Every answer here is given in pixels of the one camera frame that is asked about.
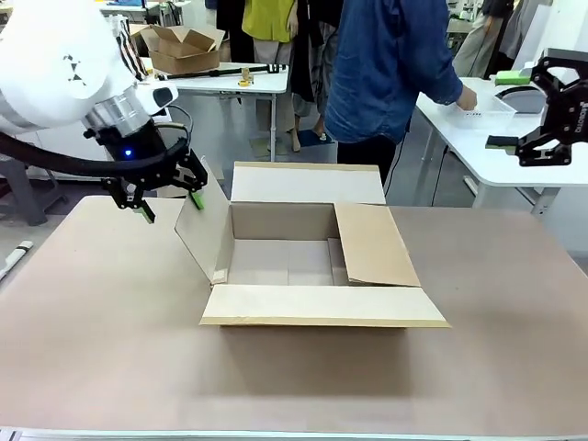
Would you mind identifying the person's left forearm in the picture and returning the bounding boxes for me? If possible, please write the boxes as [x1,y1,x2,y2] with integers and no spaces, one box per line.
[415,63,465,106]

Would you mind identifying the large brown cardboard box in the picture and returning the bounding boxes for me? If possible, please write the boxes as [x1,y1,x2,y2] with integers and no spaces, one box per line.
[173,160,451,330]

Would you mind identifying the white plastic tray basket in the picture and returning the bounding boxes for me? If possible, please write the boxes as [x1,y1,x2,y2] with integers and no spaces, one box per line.
[447,94,518,133]

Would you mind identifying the beige clothed background figure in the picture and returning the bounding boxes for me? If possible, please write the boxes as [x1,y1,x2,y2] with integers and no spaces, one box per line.
[452,0,506,79]

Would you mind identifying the open background cardboard box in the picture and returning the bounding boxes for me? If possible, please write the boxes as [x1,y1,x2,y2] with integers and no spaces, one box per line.
[140,25,221,75]

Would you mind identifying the person's left hand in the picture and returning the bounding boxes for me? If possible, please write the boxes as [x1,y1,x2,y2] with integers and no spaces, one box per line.
[457,85,480,112]

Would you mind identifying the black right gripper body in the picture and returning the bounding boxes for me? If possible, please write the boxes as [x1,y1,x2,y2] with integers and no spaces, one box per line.
[543,80,588,142]

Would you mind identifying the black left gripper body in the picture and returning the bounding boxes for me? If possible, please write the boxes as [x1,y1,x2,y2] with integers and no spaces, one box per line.
[84,118,185,189]

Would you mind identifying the grey round dish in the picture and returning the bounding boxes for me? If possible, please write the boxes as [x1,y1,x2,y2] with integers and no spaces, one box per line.
[498,85,548,114]

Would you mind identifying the white floor strip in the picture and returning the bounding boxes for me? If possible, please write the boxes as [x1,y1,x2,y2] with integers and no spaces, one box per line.
[0,240,34,282]

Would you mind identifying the white background table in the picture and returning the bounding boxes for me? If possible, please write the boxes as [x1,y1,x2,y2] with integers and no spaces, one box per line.
[135,57,291,162]

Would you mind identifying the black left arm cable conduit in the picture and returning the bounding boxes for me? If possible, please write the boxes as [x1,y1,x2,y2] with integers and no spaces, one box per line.
[0,131,190,178]

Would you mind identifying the black white striped bag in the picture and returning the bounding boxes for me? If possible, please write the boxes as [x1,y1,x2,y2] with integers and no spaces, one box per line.
[117,16,152,83]

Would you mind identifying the white side table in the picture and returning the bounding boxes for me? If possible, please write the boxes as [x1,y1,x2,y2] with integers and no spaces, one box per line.
[415,75,588,217]

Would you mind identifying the person in denim shirt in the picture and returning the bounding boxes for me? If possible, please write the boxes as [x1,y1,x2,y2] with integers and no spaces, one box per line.
[323,0,465,208]

